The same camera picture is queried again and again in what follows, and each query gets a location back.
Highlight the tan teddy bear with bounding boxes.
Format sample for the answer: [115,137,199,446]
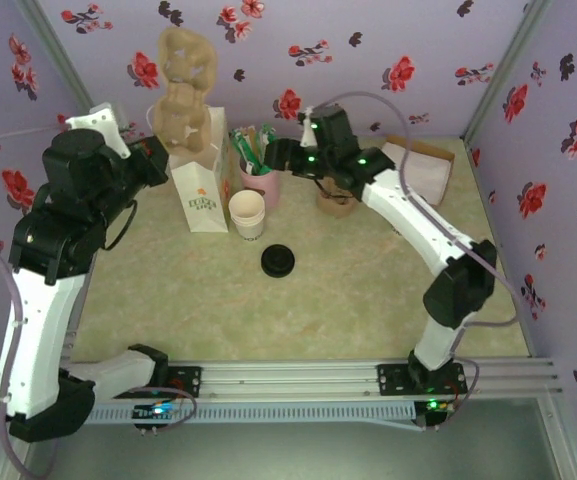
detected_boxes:
[149,27,219,154]

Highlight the circuit board with led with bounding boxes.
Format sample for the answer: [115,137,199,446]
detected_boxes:
[133,402,180,436]
[414,397,457,432]

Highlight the brown paper stick packet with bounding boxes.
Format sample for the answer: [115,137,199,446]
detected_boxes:
[247,127,262,164]

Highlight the left black mount plate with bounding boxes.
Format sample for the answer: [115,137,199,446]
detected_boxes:
[165,365,203,400]

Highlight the black cup lid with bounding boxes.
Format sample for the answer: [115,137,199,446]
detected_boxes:
[260,243,297,279]

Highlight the black mount plate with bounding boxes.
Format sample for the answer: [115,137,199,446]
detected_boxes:
[376,363,468,399]
[165,365,203,400]

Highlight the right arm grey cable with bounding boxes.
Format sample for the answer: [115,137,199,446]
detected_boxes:
[307,91,524,432]

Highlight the white slotted cable duct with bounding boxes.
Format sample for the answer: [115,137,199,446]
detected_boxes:
[90,402,417,425]

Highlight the white paper gift bag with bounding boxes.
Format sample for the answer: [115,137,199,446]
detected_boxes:
[145,104,232,234]

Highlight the right black mount plate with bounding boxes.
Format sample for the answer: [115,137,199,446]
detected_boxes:
[376,363,468,399]

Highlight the aluminium frame post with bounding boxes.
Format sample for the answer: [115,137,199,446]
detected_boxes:
[460,0,554,146]
[17,0,100,114]

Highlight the left arm grey cable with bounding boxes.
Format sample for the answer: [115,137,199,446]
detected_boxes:
[0,124,200,480]

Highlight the brown cardboard box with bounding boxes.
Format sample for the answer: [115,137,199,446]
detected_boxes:
[382,133,457,209]

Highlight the pink holder cup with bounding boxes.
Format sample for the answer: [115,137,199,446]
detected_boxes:
[239,159,282,209]

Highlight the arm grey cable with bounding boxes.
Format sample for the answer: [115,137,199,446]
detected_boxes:
[0,124,200,480]
[307,91,524,432]

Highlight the right circuit board with LED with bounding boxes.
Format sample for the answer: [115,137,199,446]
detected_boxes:
[414,397,457,432]

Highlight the white paper cup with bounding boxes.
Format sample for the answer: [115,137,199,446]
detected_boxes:
[227,188,268,242]

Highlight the left circuit board with LED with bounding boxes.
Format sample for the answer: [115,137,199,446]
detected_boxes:
[133,402,180,436]

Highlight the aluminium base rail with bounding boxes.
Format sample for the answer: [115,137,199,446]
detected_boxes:
[62,357,564,404]

